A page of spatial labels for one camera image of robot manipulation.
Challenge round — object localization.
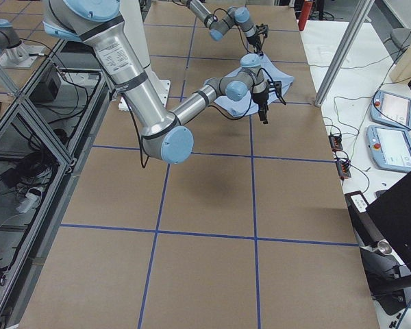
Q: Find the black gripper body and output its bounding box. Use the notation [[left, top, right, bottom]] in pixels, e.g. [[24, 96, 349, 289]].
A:
[[247, 34, 262, 49], [253, 91, 269, 107]]

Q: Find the light blue polo shirt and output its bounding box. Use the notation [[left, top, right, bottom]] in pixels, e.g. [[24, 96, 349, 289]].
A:
[[214, 54, 295, 118]]

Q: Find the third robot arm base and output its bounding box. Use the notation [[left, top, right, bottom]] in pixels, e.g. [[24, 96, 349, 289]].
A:
[[0, 19, 43, 69]]

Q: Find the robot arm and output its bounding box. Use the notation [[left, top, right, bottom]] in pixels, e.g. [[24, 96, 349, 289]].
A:
[[42, 1, 271, 164], [180, 1, 269, 56]]

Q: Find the red cylinder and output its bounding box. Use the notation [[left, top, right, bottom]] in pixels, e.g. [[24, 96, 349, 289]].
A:
[[298, 0, 313, 32]]

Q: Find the far blue teach pendant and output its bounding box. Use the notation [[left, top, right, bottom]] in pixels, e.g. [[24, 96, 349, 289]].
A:
[[370, 90, 411, 130]]

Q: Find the blue teach pendant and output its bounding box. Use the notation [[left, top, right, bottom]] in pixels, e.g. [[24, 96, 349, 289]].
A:
[[366, 125, 411, 173], [370, 90, 411, 130]]

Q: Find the near blue teach pendant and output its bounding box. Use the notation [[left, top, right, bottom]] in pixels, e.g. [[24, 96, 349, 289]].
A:
[[366, 125, 411, 173]]

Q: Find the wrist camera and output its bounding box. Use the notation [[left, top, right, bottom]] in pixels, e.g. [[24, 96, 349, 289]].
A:
[[268, 80, 286, 105], [256, 23, 269, 38]]

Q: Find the aluminium frame post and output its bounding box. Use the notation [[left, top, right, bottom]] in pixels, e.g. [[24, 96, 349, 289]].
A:
[[314, 0, 375, 107]]

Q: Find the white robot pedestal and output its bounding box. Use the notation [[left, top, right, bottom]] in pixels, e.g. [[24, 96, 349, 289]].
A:
[[120, 0, 171, 106]]

